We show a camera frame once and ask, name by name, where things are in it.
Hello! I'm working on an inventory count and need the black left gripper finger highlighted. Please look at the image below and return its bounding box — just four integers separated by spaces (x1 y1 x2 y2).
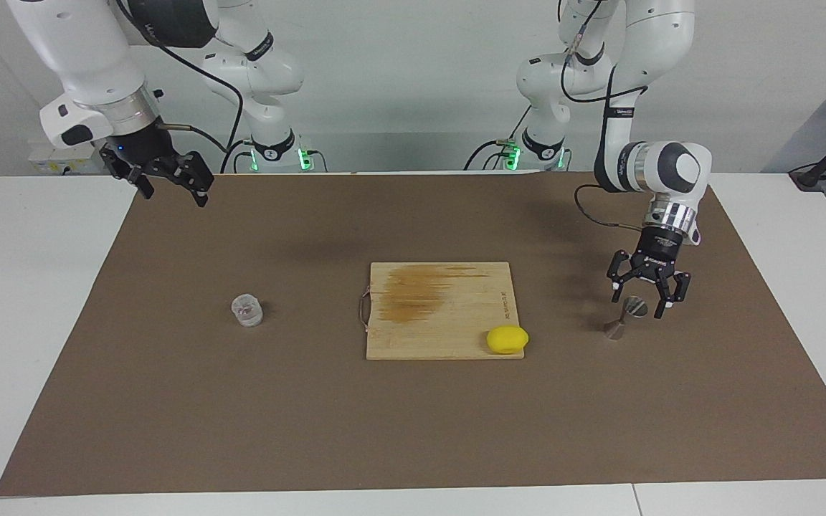
653 269 692 320
606 249 637 303

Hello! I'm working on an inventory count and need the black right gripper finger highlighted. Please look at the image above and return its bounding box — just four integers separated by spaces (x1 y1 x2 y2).
162 150 215 209
100 145 156 201

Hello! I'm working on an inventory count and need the steel double jigger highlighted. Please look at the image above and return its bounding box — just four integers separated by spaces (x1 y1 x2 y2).
603 296 649 341

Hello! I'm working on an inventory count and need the small clear glass cup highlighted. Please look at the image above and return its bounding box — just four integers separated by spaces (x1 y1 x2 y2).
231 293 264 328

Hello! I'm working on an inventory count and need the white power strip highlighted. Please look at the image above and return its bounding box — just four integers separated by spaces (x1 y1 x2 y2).
28 143 109 176

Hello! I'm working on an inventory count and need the yellow lemon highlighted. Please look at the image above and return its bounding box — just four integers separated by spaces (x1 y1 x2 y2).
486 325 530 355

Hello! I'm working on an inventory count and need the wooden cutting board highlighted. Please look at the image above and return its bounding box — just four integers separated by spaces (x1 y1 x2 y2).
359 262 526 360

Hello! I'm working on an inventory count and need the brown paper table mat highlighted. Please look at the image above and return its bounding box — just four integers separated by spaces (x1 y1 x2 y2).
0 172 826 497

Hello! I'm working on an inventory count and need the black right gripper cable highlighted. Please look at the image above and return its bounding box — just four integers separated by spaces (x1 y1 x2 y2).
115 0 245 174

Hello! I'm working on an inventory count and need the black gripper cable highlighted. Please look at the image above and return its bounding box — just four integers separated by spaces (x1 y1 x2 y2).
560 0 649 231
115 0 245 174

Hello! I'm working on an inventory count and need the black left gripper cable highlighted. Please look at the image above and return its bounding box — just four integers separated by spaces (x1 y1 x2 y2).
560 0 649 231

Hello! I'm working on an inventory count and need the black base power cable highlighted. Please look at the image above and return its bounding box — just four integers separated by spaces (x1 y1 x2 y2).
465 107 532 171

